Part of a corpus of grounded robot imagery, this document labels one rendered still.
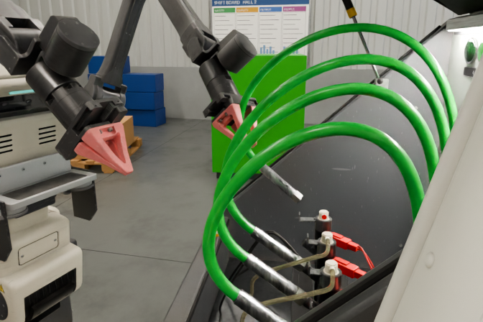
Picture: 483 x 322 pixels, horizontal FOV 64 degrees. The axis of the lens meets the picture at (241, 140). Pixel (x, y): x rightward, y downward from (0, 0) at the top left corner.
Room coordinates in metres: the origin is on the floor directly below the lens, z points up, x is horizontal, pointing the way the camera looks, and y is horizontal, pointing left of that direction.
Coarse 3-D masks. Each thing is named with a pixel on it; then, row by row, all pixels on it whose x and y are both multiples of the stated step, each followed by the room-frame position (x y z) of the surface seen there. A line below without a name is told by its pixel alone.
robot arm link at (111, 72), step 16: (128, 0) 1.15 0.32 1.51; (144, 0) 1.17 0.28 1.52; (128, 16) 1.14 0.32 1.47; (112, 32) 1.15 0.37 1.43; (128, 32) 1.14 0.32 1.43; (112, 48) 1.12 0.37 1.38; (128, 48) 1.14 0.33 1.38; (112, 64) 1.11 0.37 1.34; (96, 80) 1.08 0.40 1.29; (112, 80) 1.11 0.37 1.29; (96, 96) 1.07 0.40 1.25
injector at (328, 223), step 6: (318, 222) 0.59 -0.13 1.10; (324, 222) 0.59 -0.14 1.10; (330, 222) 0.59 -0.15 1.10; (318, 228) 0.59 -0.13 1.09; (324, 228) 0.59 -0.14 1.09; (330, 228) 0.59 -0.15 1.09; (318, 234) 0.59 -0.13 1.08; (306, 240) 0.61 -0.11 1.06; (306, 246) 0.60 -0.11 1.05; (312, 246) 0.60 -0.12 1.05; (312, 252) 0.60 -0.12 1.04
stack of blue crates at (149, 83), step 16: (96, 64) 6.85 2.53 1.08; (128, 64) 7.09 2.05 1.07; (128, 80) 6.74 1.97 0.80; (144, 80) 6.69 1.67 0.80; (160, 80) 6.90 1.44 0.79; (128, 96) 6.71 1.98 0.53; (144, 96) 6.64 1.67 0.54; (160, 96) 6.86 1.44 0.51; (128, 112) 6.77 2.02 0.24; (144, 112) 6.68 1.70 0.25; (160, 112) 6.82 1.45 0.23
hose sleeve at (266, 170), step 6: (264, 168) 0.70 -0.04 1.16; (270, 168) 0.71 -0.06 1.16; (264, 174) 0.70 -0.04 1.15; (270, 174) 0.70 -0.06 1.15; (276, 174) 0.70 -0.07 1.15; (276, 180) 0.69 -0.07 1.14; (282, 180) 0.69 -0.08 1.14; (282, 186) 0.69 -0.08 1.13; (288, 186) 0.69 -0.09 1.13; (288, 192) 0.68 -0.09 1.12; (294, 192) 0.68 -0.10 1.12
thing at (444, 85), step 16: (320, 32) 0.66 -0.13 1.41; (336, 32) 0.65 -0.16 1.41; (384, 32) 0.62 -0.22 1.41; (400, 32) 0.61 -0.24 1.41; (288, 48) 0.69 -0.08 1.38; (416, 48) 0.60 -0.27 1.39; (272, 64) 0.70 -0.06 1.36; (432, 64) 0.59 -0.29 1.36; (256, 80) 0.71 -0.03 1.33; (448, 96) 0.58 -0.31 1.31; (448, 112) 0.58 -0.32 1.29
